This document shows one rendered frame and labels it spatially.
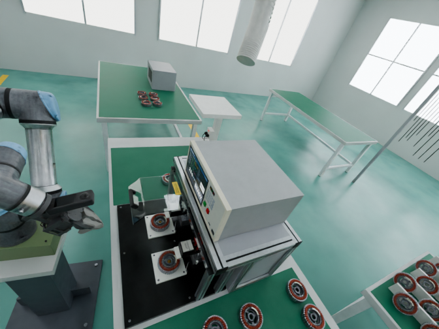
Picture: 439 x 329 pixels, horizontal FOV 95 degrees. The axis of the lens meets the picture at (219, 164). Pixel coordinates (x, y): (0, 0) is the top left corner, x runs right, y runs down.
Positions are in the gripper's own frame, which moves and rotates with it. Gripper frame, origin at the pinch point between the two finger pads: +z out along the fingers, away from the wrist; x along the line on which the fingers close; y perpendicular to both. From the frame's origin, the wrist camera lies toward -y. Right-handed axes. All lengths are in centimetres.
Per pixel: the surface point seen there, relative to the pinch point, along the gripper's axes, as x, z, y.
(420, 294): 67, 137, -106
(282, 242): 23, 49, -50
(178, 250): 2.6, 41.8, -4.9
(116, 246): -14.8, 34.6, 24.7
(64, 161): -183, 59, 112
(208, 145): -24, 19, -46
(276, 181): 4, 33, -63
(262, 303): 35, 75, -25
